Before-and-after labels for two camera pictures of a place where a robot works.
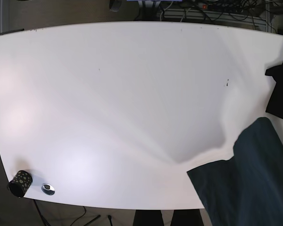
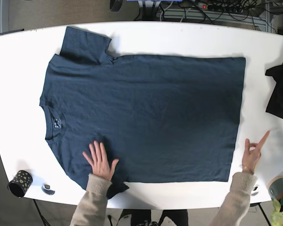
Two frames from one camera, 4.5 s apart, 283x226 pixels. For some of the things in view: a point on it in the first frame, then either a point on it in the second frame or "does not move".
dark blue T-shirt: x=254 y=188 -> x=165 y=119
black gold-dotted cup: x=20 y=183 does not move
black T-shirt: x=280 y=104 does not move
